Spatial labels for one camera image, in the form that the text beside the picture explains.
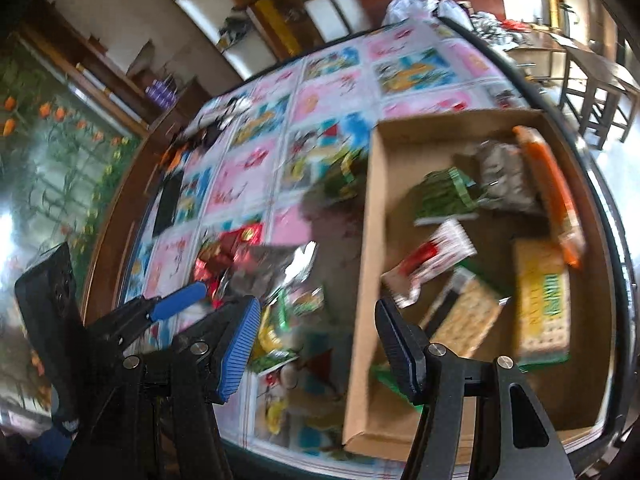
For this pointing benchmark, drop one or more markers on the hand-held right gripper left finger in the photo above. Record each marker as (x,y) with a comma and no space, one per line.
(240,350)

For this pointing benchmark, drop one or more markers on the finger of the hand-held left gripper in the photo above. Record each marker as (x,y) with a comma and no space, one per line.
(177,302)

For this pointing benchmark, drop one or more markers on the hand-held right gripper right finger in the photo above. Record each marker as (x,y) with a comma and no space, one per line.
(400,360)

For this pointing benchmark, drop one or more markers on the cardboard box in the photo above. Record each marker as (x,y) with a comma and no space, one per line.
(500,245)

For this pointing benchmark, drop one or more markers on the yellow snack packet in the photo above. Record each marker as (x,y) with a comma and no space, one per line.
(270,335)

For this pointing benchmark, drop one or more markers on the beige cracker packet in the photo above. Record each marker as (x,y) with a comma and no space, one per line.
(467,315)

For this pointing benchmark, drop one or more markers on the green label snack packet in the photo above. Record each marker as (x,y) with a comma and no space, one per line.
(307,302)

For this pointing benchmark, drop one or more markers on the silver snack packet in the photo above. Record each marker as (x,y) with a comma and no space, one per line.
(272,265)

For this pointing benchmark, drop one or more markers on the red white snack packet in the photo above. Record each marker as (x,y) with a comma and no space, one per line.
(435,255)

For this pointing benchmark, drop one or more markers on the yellow green cracker packet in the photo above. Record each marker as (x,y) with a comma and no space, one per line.
(542,305)

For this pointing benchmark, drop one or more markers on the orange black scarf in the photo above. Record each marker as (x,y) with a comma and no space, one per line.
(195,140)

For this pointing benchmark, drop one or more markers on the white patterned scarf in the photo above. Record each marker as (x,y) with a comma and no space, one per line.
(235,105)

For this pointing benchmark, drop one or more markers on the grey snack packet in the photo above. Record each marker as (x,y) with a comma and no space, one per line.
(505,175)

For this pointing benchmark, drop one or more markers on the orange snack packet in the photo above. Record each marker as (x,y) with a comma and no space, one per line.
(555,195)

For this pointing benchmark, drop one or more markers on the wooden side cabinet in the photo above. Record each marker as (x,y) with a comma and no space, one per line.
(125,75)

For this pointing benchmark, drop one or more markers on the white plastic bag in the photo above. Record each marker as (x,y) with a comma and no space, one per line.
(415,5)

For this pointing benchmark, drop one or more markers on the flower wall mural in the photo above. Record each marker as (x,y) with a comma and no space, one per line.
(50,170)

